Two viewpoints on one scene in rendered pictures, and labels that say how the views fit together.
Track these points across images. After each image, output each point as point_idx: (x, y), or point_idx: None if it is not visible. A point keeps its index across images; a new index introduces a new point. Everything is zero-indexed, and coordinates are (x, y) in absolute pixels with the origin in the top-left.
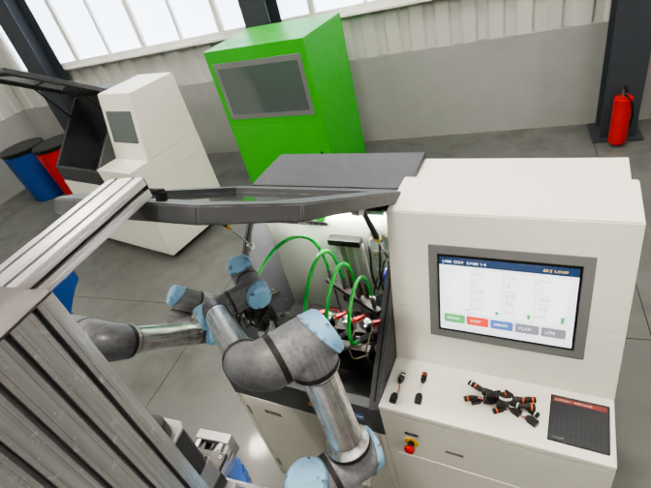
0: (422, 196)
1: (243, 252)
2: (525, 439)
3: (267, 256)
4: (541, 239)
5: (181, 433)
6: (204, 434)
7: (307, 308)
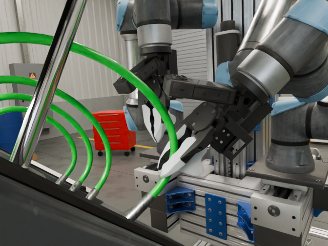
0: None
1: (110, 223)
2: (43, 167)
3: (82, 45)
4: None
5: (215, 36)
6: (288, 201)
7: None
